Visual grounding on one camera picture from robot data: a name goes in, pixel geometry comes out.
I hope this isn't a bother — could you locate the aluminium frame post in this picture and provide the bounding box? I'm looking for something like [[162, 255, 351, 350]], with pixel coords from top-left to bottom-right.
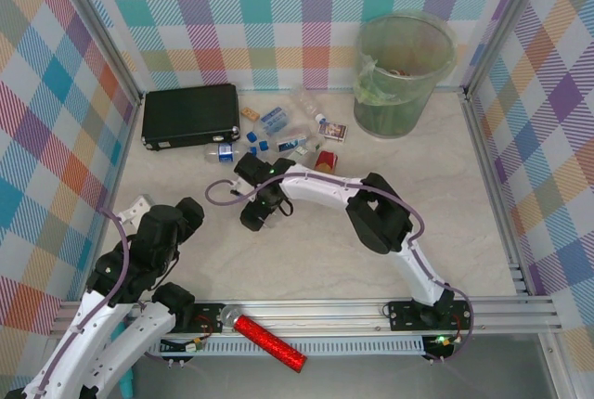
[[58, 0, 143, 106], [462, 0, 551, 94]]

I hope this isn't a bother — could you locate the black hard case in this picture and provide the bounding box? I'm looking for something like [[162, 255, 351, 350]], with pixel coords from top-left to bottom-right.
[[141, 83, 242, 153]]

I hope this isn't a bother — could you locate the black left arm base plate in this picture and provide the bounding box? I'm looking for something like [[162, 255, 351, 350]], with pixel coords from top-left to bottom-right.
[[175, 301, 222, 336]]

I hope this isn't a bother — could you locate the clear bottle without label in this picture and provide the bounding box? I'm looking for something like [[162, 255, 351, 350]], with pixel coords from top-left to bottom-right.
[[291, 87, 328, 122]]

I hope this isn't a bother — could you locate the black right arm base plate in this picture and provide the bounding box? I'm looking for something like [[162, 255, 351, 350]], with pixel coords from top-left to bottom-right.
[[387, 299, 474, 333]]

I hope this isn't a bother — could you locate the small connector board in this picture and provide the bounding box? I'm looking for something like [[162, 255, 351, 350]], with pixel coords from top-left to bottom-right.
[[421, 333, 463, 366], [160, 336, 205, 367]]

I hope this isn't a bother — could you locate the teal handheld tool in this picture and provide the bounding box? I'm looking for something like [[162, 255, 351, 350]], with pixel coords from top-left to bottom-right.
[[118, 305, 140, 398]]

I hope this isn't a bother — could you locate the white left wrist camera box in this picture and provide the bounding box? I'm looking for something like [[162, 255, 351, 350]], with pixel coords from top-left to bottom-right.
[[115, 193, 153, 225]]

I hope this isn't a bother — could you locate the grey metal shelf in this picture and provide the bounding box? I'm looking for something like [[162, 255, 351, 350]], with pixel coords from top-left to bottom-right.
[[41, 338, 572, 399]]

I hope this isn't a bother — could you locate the aluminium frame side rail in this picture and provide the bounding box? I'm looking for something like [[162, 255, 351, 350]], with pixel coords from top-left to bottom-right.
[[461, 87, 533, 298], [81, 97, 143, 302]]

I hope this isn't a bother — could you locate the right small connector board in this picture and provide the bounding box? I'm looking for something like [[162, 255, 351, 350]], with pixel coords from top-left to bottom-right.
[[421, 333, 463, 366]]

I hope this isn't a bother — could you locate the red glitter tube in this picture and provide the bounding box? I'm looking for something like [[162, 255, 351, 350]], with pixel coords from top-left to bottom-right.
[[234, 315, 308, 375]]

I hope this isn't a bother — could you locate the slotted grey cable duct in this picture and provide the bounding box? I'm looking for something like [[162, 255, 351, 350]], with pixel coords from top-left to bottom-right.
[[73, 336, 428, 357]]

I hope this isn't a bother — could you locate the clear bottle green label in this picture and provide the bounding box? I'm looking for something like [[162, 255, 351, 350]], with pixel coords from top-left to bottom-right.
[[285, 141, 326, 165]]

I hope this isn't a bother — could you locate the clear bottle blue white label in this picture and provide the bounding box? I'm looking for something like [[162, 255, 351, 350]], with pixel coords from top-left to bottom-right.
[[276, 127, 324, 153]]

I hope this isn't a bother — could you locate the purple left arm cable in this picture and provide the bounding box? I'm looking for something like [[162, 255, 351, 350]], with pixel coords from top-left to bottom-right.
[[34, 206, 171, 399]]

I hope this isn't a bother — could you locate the aluminium mounting rail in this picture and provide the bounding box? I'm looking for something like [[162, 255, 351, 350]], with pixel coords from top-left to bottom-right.
[[49, 299, 558, 340]]

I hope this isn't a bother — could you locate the clear bottle blue cap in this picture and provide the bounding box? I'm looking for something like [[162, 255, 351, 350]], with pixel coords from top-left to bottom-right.
[[203, 142, 259, 164]]

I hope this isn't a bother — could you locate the small printed card box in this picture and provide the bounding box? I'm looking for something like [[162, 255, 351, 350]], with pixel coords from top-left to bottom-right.
[[317, 121, 350, 142]]

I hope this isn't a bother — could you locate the left small connector board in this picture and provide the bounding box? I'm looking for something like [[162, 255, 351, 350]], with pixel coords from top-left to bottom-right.
[[160, 336, 205, 367]]

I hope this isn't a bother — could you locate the red label tea bottle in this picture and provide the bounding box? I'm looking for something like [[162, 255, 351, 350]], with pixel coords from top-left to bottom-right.
[[314, 150, 340, 174]]

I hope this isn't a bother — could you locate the translucent green waste bin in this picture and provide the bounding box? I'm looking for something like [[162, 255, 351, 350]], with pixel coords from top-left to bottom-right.
[[353, 8, 458, 139]]

